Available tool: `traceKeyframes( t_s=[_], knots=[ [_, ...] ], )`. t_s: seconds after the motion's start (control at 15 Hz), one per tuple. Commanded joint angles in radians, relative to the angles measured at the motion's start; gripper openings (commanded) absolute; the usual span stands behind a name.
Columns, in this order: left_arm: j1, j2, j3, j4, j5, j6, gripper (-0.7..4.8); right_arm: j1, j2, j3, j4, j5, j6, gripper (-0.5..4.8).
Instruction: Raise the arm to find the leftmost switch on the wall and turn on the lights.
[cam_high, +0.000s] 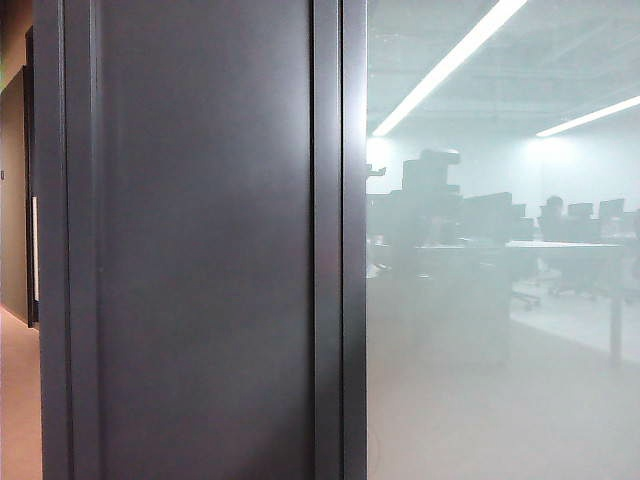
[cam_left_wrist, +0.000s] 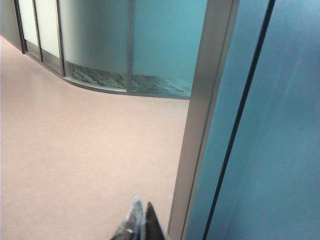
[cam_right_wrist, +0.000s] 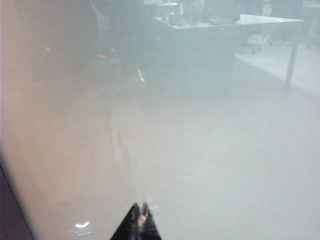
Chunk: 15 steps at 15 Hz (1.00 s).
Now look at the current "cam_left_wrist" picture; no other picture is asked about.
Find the narrow white frosted glass panel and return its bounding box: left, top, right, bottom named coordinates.
left=16, top=0, right=42, bottom=60
left=34, top=0, right=63, bottom=73

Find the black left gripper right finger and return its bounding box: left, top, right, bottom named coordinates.
left=144, top=201, right=167, bottom=240

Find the teal frosted glass panel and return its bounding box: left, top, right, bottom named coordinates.
left=130, top=0, right=208, bottom=98

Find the left gripper left finger with clear tape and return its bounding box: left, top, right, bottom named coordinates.
left=109, top=194, right=146, bottom=240

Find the wide curved frosted glass panel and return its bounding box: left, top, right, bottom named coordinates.
left=58, top=0, right=131, bottom=90

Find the grey curved partition base rail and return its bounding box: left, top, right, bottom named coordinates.
left=22, top=48, right=192, bottom=101

